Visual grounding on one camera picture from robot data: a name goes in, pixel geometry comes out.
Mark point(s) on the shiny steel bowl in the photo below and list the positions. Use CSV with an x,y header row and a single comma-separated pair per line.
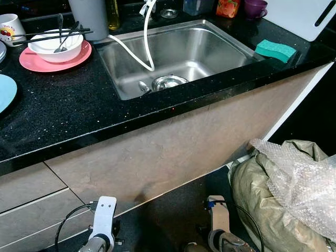
x,y
169,82

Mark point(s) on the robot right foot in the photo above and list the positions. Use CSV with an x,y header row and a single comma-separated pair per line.
x,y
195,247

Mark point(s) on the olive green sack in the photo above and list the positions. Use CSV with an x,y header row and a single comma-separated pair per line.
x,y
257,199

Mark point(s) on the beige drawer front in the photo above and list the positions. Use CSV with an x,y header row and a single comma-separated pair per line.
x,y
26,186
37,220

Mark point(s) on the beige sink cabinet front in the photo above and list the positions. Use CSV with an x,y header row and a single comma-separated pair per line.
x,y
173,142

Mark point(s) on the clear bubble wrap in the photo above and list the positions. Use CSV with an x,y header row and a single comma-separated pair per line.
x,y
304,184

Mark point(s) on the steel spoon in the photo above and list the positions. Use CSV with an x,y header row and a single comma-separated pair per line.
x,y
62,44
143,86

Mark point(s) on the teal plate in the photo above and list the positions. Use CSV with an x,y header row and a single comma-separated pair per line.
x,y
6,93

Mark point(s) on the pink plate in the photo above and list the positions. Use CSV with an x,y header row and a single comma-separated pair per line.
x,y
79,59

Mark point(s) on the stainless steel sink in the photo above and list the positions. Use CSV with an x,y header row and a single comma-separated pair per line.
x,y
199,50

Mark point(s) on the white bowl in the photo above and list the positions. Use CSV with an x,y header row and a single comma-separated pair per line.
x,y
47,52

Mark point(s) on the blue mat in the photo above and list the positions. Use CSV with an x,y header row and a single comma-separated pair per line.
x,y
103,39

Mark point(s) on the green sponge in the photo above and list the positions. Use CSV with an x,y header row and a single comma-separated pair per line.
x,y
275,51

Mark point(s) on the black chopstick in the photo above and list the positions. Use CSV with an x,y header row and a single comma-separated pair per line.
x,y
88,33
21,35

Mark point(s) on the yellow oil bottle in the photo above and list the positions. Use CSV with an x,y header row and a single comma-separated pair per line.
x,y
113,18

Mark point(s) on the grey canister with red button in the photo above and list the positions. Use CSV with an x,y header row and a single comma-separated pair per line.
x,y
89,18

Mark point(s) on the round steel countertop fitting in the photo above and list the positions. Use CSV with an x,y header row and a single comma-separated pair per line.
x,y
169,13

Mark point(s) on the white sink faucet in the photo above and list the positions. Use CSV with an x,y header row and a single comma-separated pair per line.
x,y
145,9

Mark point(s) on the red orange pouch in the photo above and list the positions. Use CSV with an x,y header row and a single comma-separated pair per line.
x,y
227,8

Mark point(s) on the dark blue container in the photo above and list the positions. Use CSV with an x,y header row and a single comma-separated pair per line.
x,y
198,6

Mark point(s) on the white printed mug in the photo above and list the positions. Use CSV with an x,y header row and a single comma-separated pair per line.
x,y
10,29

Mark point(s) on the purple mug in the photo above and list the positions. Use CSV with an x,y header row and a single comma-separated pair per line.
x,y
254,8

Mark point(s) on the white cutting board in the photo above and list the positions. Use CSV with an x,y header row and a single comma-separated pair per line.
x,y
294,18

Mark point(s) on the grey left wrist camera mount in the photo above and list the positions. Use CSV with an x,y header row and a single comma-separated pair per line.
x,y
104,215

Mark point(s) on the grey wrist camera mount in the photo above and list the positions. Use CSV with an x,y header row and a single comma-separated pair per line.
x,y
104,215
220,218

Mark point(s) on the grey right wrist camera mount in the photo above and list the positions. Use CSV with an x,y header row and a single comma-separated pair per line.
x,y
220,218

